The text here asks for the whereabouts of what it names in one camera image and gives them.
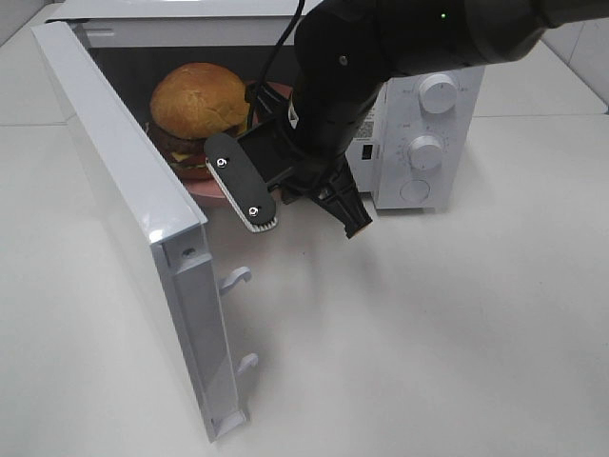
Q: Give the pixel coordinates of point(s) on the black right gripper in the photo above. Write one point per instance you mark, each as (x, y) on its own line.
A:
(298, 146)

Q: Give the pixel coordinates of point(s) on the pink round plate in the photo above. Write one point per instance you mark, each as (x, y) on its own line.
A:
(206, 193)

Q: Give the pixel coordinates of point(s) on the burger with sesame-free bun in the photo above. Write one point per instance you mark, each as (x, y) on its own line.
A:
(191, 104)

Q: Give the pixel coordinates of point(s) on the round white door button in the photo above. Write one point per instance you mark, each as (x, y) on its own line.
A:
(415, 191)

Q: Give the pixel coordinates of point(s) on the white microwave door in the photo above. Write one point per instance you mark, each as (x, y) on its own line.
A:
(153, 223)

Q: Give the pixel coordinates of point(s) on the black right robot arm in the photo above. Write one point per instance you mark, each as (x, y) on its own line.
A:
(346, 51)

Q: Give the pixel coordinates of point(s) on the white warning label sticker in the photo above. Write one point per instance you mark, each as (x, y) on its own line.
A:
(367, 130)

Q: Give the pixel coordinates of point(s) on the white microwave oven body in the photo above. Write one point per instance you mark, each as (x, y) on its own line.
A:
(108, 56)

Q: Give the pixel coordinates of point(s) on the lower white timer knob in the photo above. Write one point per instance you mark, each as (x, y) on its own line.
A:
(425, 153)

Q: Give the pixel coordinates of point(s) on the upper white power knob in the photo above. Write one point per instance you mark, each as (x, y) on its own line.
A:
(438, 93)

